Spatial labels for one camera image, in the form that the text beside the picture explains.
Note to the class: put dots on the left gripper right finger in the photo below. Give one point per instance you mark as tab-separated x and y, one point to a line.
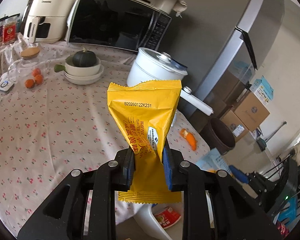
215	205

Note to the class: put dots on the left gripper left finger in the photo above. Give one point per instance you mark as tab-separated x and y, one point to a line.
82	206

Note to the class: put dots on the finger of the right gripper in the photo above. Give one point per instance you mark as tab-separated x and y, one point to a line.
239	175

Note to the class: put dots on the red instant noodle cup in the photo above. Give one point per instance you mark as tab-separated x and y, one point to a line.
167	217

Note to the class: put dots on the yellow snack wrapper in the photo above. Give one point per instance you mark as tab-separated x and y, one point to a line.
144	114

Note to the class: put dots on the light blue cookie package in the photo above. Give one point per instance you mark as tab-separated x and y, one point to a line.
212	162

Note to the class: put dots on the white plastic trash bin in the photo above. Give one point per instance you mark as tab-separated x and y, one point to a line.
146	220

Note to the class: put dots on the brown round waste bin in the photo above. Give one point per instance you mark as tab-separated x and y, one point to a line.
217	135

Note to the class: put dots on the lower cardboard box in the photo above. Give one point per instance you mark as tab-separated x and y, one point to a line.
236	126

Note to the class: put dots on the cardboard box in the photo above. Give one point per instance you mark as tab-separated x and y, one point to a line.
236	126
250	111

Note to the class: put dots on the orange peel wrapper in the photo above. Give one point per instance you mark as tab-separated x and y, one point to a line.
189	137

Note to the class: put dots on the upper cardboard box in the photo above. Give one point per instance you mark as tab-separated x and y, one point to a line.
250	111

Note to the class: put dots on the light blue carton box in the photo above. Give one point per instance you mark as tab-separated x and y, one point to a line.
262	90

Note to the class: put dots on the cherry print tablecloth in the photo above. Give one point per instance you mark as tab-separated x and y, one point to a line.
48	131

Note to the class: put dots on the stacked white bowls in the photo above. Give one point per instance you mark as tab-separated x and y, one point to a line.
80	75

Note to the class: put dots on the grey refrigerator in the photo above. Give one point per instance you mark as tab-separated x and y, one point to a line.
222	43

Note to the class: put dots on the white electric cooking pot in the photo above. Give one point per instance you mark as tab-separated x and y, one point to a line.
152	65

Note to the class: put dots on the dark green squash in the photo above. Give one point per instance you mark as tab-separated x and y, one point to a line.
84	58

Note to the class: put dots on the black microwave oven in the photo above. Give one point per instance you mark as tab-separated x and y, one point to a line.
124	24

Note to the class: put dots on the cream air fryer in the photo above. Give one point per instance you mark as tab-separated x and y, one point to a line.
46	21

